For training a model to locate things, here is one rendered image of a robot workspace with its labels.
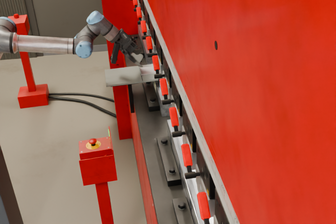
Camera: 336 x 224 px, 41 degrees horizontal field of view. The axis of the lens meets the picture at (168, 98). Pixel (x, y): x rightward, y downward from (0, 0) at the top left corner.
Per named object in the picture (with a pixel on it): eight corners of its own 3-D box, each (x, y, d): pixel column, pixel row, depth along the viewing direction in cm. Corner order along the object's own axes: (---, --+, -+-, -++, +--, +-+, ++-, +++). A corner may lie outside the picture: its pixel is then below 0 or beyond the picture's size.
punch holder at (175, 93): (172, 113, 164) (170, 73, 155) (194, 110, 165) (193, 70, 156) (179, 136, 151) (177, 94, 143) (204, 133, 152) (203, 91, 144)
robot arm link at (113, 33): (103, 38, 217) (102, 32, 224) (109, 44, 219) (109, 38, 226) (113, 27, 215) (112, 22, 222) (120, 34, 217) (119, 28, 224)
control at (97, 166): (82, 160, 226) (76, 131, 217) (113, 155, 228) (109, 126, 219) (83, 186, 209) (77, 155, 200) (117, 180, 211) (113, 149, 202)
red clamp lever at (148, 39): (144, 36, 191) (148, 56, 188) (154, 35, 192) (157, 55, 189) (144, 38, 193) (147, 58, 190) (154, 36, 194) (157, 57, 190)
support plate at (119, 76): (104, 71, 238) (104, 69, 237) (153, 65, 241) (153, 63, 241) (106, 87, 223) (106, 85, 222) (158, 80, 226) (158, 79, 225)
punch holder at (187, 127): (182, 145, 147) (180, 102, 138) (207, 141, 148) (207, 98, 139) (192, 174, 134) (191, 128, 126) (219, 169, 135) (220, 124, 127)
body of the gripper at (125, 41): (139, 47, 222) (122, 31, 217) (127, 59, 224) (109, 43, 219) (137, 41, 229) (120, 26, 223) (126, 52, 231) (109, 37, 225)
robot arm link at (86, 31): (71, 45, 213) (86, 29, 210) (72, 36, 222) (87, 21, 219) (83, 55, 216) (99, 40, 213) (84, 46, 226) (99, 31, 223)
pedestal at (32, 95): (22, 97, 420) (1, 13, 378) (49, 94, 423) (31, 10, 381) (20, 108, 403) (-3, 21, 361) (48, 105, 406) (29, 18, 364)
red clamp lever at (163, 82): (158, 78, 157) (162, 104, 154) (169, 76, 158) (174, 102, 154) (158, 80, 159) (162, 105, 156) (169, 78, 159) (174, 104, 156)
